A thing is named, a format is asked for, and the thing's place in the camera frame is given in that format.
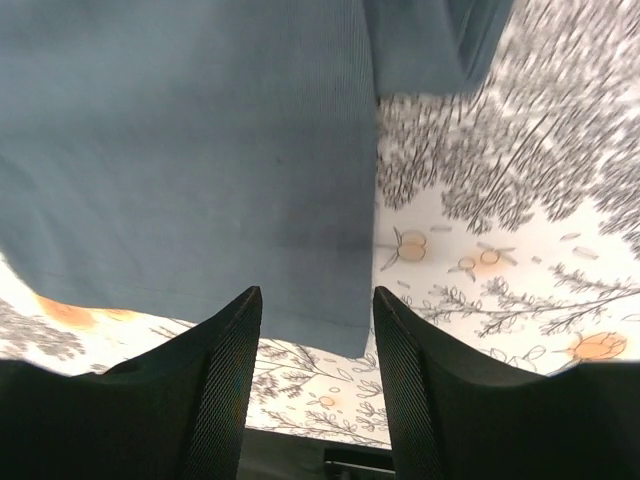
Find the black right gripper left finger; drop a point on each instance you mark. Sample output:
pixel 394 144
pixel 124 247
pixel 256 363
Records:
pixel 177 411

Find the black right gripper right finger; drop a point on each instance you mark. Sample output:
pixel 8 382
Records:
pixel 456 413

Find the dark teal t shirt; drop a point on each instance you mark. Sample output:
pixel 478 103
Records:
pixel 163 156

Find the floral patterned table mat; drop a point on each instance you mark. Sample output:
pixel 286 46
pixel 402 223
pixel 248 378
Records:
pixel 508 218

